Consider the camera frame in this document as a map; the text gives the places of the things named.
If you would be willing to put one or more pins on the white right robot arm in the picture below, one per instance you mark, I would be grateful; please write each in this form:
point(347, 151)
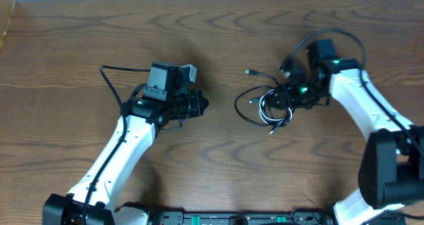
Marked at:
point(391, 171)

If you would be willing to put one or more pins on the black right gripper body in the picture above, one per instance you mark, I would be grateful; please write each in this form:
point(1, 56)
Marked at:
point(303, 94)

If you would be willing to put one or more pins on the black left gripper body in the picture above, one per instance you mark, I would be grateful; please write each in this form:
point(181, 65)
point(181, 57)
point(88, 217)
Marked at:
point(200, 103)

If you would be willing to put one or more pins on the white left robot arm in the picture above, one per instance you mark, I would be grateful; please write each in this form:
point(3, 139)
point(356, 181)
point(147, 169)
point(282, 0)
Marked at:
point(94, 198)

